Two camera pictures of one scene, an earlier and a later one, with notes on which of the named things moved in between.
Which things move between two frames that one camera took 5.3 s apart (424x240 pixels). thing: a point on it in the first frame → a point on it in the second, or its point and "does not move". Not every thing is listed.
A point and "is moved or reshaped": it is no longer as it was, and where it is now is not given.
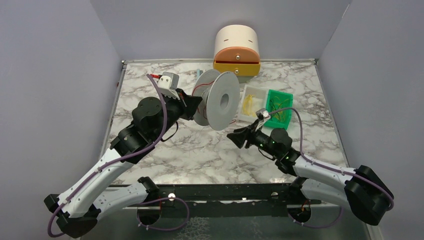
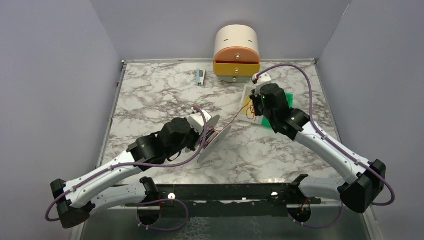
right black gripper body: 250,136 → 257,108
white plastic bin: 254,98 does not move
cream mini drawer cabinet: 236,49 does not move
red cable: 203,111 is moved or reshaped
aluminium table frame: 220,173 does not move
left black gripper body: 183,105 → 197,139
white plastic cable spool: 220,94 → 214,136
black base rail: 229,201 does not move
